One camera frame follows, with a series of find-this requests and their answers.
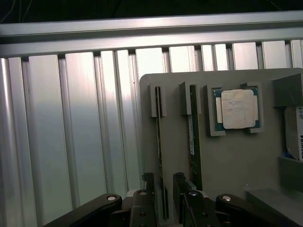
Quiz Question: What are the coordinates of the green RAM stick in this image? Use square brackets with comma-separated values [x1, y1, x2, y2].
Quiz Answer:
[188, 85, 203, 191]
[154, 87, 166, 190]

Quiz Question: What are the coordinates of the grey parts rack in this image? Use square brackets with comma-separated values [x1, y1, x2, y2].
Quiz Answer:
[139, 67, 303, 227]

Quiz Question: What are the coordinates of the CPU with silver lid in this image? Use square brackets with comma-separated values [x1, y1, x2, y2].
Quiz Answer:
[212, 88, 259, 132]

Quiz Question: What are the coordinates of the silver Toshiba hard disk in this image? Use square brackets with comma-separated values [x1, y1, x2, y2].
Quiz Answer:
[283, 105, 303, 162]

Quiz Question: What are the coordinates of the aluminium frame rail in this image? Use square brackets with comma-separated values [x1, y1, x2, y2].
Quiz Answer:
[0, 9, 303, 59]

